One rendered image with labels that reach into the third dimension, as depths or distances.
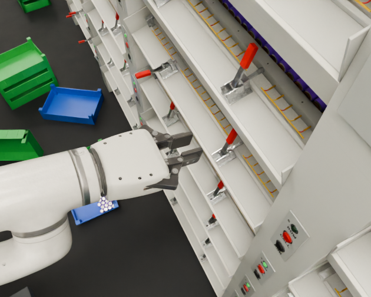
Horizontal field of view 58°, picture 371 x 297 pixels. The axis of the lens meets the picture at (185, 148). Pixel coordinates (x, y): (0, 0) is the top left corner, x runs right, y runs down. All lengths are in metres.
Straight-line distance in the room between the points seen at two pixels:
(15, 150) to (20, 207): 1.50
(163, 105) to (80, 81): 1.24
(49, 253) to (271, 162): 0.33
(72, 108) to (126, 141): 1.53
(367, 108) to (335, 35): 0.08
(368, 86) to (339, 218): 0.16
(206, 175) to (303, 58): 0.58
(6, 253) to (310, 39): 0.45
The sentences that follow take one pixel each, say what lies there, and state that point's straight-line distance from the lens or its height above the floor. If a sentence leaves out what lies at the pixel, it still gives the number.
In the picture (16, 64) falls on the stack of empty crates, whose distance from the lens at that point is 2.17.
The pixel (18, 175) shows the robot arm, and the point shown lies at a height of 1.12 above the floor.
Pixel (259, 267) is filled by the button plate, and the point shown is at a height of 0.85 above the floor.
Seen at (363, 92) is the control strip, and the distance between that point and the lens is 0.28.
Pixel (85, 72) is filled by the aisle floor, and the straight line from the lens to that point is 2.23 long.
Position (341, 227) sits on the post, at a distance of 0.39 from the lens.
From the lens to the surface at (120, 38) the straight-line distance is 1.23.
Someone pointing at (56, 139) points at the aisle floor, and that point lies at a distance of 1.94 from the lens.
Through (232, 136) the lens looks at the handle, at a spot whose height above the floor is 1.00.
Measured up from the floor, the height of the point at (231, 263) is 0.55.
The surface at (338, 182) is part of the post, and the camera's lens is 0.36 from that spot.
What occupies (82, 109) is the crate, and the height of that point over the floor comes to 0.00.
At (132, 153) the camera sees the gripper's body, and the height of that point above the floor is 1.07.
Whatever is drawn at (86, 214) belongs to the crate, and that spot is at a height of 0.02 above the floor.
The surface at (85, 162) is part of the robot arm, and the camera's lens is 0.48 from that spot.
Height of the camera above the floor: 1.50
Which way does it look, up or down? 57 degrees down
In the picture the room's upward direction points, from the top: straight up
